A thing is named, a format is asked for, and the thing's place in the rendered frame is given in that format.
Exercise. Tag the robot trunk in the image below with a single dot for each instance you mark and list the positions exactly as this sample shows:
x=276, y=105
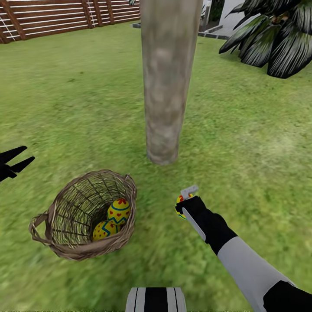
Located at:
x=156, y=299

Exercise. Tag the wicker basket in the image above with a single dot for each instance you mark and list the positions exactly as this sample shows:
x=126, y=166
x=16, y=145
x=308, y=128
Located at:
x=88, y=249

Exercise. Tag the easter egg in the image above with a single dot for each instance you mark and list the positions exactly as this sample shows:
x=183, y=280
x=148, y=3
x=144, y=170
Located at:
x=104, y=229
x=180, y=199
x=118, y=212

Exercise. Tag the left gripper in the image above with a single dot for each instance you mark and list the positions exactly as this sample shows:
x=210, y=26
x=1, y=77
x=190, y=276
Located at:
x=5, y=170

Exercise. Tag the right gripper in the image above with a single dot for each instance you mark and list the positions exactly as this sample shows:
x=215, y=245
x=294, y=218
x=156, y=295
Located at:
x=179, y=206

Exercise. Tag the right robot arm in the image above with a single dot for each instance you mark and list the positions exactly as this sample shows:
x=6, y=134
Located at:
x=265, y=288

